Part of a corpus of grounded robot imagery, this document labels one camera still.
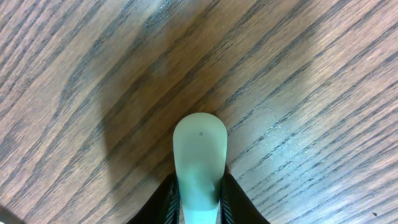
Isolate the teal plastic knife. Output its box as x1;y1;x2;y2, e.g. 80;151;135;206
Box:
173;113;228;224

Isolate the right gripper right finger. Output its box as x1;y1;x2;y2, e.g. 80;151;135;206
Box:
220;174;270;224

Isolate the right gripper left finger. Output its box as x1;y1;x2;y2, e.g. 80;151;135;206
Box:
127;173;180;224

